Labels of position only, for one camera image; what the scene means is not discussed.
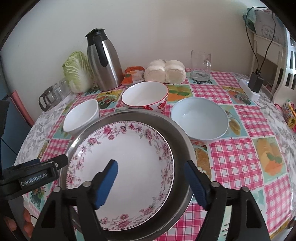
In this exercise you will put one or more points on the plain white bowl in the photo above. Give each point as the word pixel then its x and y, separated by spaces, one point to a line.
pixel 81 118

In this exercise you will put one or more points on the grey floral tablecloth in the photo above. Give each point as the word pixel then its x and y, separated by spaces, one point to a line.
pixel 272 111

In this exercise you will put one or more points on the orange snack packet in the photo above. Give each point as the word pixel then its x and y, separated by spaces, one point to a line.
pixel 133 75

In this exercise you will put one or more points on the bag of steamed buns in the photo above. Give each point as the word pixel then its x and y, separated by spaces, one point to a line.
pixel 164 71

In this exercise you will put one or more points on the white power strip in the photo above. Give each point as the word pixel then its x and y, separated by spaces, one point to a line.
pixel 246 89

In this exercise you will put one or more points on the pale printed cushion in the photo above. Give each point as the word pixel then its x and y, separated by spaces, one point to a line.
pixel 268 25

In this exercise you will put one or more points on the clear glass mug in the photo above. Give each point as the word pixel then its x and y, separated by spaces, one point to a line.
pixel 200 67

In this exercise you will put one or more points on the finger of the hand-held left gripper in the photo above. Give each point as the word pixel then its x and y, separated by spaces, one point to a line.
pixel 62 162
pixel 26 162

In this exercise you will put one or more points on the strawberry print bowl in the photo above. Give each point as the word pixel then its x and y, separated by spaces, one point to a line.
pixel 143 95

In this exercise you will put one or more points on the stainless steel thermos jug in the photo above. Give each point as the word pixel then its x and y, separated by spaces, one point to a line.
pixel 108 69

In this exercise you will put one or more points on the round pink floral plate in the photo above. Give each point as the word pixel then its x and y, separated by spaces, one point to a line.
pixel 138 166

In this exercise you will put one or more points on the napa cabbage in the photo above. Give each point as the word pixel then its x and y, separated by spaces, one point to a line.
pixel 77 74

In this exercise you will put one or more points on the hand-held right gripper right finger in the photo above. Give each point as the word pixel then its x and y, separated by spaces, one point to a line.
pixel 196 183

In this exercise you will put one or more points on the white chair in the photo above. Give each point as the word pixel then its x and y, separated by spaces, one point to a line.
pixel 286 76

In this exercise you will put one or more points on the light blue bowl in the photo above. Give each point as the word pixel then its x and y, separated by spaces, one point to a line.
pixel 198 120

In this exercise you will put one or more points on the blue furniture panel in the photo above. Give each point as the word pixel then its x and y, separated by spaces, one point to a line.
pixel 13 129

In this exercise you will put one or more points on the clear glass cup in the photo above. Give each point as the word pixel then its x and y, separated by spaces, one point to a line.
pixel 61 89

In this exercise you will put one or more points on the yellow snack packet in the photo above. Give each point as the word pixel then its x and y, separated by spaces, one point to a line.
pixel 290 115

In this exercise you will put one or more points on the stainless steel basin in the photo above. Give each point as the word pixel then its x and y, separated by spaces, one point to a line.
pixel 180 148

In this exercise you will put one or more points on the person's left hand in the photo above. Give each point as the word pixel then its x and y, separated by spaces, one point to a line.
pixel 27 222

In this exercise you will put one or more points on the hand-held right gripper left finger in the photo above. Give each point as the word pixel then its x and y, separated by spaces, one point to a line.
pixel 107 183

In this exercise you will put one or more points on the black charger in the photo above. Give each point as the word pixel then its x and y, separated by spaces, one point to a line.
pixel 256 82

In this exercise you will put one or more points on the pink strip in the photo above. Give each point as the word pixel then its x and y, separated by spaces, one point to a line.
pixel 22 106

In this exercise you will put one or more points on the pink checked tablecloth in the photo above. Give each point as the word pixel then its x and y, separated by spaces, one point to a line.
pixel 231 150

